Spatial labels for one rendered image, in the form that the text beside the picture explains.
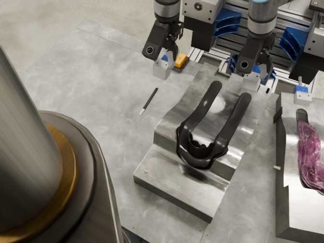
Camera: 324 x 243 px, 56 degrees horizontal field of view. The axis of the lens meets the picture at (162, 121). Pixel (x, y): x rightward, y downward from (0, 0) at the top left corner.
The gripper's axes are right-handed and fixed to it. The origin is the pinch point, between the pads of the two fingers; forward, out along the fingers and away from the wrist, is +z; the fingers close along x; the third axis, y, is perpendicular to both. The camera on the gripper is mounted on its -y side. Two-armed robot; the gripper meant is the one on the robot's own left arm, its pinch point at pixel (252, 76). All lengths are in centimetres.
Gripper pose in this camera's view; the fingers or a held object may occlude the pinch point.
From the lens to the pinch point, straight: 107.5
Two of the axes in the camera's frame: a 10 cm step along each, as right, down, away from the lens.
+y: 4.8, -8.0, 3.7
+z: 1.8, 5.0, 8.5
